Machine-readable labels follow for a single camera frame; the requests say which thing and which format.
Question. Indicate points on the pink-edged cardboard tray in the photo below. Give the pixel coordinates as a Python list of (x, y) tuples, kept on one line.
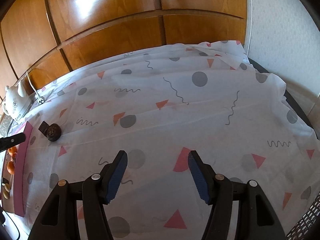
[(15, 203)]

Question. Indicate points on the white ceramic electric kettle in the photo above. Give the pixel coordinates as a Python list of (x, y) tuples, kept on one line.
[(16, 102)]

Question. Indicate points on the orange tangerine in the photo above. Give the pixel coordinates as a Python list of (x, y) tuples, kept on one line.
[(11, 167), (12, 150)]

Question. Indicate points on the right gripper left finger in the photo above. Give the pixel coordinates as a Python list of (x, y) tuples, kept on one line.
[(58, 218)]

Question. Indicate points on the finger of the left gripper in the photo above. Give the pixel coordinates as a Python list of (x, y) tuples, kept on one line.
[(9, 142)]

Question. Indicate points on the perforated chair back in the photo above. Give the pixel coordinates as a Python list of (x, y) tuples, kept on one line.
[(308, 226)]

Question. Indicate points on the dark eggplant slice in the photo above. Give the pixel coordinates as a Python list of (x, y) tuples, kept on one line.
[(43, 128)]

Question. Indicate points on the white patterned tablecloth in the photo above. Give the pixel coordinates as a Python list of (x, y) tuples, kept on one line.
[(158, 104)]

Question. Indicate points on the small tan round fruit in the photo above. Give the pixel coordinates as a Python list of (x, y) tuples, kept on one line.
[(6, 195)]

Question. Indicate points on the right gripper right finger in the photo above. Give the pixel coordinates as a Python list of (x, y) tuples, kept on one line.
[(256, 216)]

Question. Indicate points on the round dark brown fruit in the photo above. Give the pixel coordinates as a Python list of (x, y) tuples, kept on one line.
[(53, 132)]

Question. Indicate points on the dark eggplant piece tan face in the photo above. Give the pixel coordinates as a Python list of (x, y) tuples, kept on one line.
[(5, 181)]

